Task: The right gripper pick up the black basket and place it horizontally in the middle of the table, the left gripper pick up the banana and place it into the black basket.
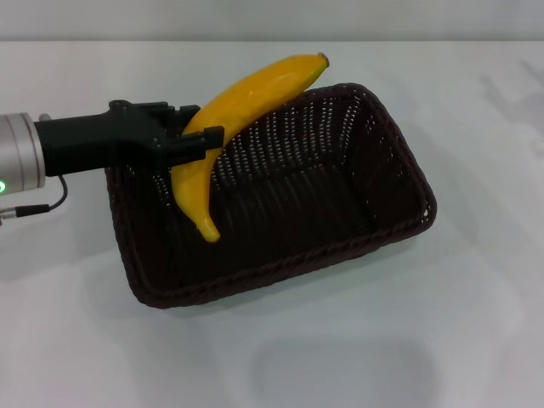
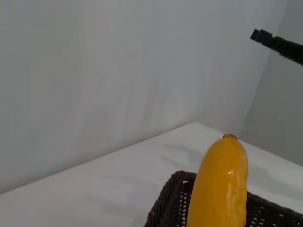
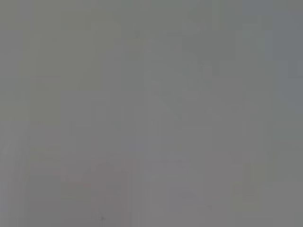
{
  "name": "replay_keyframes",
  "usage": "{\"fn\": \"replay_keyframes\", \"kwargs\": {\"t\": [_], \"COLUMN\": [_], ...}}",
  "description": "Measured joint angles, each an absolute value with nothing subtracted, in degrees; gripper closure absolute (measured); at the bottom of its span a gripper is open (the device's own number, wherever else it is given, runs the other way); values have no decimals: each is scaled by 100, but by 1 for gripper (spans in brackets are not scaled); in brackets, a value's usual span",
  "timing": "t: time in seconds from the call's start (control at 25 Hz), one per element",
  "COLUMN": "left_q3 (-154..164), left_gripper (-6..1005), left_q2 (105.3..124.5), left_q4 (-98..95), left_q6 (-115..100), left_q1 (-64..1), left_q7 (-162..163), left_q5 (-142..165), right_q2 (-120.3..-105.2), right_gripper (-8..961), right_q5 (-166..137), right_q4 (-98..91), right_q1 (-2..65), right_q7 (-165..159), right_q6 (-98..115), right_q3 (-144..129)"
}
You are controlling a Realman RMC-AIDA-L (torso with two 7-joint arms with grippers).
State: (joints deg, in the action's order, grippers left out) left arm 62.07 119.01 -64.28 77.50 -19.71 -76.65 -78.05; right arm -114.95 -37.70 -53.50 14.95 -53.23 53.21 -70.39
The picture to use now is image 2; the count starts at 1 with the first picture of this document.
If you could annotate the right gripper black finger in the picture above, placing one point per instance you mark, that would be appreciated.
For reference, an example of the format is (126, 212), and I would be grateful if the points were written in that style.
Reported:
(284, 47)

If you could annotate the yellow banana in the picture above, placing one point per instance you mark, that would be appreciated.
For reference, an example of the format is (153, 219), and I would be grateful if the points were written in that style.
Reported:
(217, 184)

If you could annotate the black woven plastic basket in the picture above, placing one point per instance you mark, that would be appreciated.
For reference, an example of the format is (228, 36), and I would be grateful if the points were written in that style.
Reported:
(163, 192)

